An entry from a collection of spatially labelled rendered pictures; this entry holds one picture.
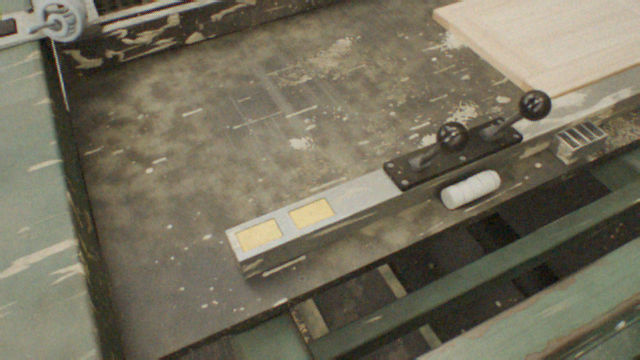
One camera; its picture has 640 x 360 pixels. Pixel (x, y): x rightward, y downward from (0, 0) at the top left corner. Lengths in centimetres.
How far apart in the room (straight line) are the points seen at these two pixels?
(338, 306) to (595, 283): 222
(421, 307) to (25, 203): 49
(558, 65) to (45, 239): 81
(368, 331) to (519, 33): 63
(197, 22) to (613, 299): 80
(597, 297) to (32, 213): 62
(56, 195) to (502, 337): 51
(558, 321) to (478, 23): 62
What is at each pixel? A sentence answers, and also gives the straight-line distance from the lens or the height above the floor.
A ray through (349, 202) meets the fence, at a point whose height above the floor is 153.
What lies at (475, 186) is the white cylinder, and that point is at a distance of 69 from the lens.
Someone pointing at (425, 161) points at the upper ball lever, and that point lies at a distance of 64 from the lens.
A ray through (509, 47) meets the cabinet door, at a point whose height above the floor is 118.
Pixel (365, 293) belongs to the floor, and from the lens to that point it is 263.
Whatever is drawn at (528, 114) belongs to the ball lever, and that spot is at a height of 142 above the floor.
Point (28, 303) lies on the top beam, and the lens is 57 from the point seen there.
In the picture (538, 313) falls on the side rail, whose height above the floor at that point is 146.
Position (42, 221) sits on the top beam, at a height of 182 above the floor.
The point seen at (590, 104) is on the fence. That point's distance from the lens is 85.
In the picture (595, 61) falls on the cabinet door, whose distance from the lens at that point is 99.
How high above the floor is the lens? 198
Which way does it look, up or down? 43 degrees down
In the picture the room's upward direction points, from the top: 78 degrees counter-clockwise
